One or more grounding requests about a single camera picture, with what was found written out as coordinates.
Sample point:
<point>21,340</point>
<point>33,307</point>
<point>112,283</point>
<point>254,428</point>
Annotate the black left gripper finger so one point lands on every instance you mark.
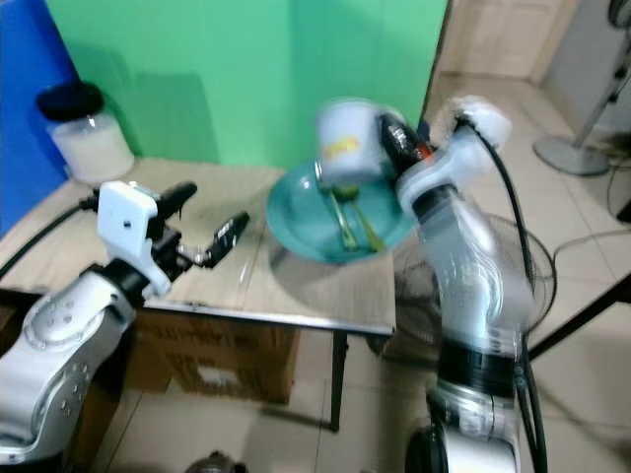
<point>225,239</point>
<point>177,196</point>

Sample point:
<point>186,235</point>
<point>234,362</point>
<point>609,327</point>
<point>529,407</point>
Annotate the white mug with yellow print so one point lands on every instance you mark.
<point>350,138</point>

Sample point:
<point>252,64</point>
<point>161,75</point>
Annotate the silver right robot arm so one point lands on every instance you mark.
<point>478,286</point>

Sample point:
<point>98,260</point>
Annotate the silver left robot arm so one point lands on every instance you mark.
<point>49,365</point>

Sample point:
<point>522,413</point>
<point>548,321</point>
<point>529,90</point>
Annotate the teal plate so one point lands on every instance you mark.
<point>296,222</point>

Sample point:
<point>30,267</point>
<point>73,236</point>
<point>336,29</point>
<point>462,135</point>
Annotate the metal spoon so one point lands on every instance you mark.
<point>367,227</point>

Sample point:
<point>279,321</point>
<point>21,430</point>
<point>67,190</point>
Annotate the metal fork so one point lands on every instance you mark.
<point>340,217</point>

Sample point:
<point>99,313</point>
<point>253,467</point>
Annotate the clear jar with black lid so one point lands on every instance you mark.
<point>94,146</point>

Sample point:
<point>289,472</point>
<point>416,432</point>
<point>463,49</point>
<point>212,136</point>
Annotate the printed brown cardboard box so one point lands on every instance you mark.
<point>227,360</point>

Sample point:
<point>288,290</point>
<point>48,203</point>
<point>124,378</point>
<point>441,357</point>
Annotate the beige door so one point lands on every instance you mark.
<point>503,34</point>

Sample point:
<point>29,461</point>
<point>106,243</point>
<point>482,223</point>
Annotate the green backdrop screen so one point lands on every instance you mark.
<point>237,59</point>

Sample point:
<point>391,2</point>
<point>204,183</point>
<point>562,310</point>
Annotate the plain brown cardboard box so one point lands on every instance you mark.
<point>104,414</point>

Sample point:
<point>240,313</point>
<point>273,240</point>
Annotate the black table leg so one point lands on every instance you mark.
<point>339,379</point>

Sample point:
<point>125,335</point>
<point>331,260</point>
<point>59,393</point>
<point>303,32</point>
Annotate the blue panel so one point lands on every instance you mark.
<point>25,89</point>

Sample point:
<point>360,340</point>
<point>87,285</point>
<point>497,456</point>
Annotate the black metal bar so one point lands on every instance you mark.
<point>587,313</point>

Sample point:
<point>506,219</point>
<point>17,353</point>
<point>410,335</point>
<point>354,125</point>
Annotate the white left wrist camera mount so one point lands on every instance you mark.
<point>126,222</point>

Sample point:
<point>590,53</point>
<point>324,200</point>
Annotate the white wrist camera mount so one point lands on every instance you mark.
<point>483,118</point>
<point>126,222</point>

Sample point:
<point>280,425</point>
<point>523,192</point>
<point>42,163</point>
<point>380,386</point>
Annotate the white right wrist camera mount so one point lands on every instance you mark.
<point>483,118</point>

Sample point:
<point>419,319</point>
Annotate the white pedestal fan stand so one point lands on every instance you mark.
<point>572,156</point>

